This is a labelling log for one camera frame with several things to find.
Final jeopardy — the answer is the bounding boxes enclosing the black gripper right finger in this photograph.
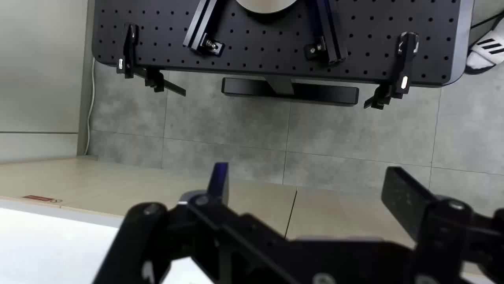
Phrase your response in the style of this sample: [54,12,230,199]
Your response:
[381,166,471,247]

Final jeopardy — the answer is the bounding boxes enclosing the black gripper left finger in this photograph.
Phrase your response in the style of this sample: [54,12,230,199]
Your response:
[178,163,229,207]

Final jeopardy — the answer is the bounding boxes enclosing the beige counter cabinet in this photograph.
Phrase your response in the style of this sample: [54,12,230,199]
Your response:
[0,158,413,247]

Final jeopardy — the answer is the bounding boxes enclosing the black left clamp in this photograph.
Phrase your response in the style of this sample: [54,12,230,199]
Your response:
[117,24,186,97]

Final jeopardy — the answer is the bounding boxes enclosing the black clamp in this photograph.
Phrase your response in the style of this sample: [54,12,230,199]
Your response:
[364,32,419,109]
[117,24,186,97]

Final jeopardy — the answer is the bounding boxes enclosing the black perforated breadboard cart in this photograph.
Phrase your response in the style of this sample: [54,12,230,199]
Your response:
[93,0,474,87]

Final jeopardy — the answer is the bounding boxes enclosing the black right clamp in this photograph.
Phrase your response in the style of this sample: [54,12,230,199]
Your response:
[364,32,419,109]

